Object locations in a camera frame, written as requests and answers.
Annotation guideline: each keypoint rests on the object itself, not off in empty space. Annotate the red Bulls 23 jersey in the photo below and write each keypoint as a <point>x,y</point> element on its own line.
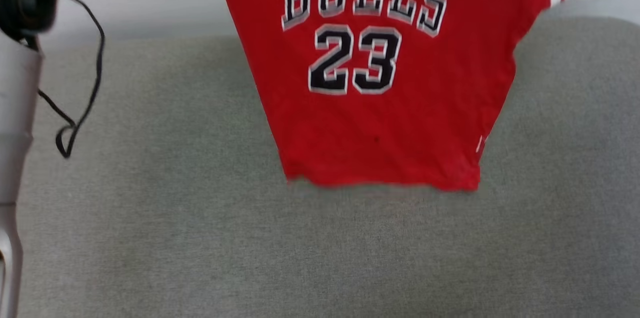
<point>375,123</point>

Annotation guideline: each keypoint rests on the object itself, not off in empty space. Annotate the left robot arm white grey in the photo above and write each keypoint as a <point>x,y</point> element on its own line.
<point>15,108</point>

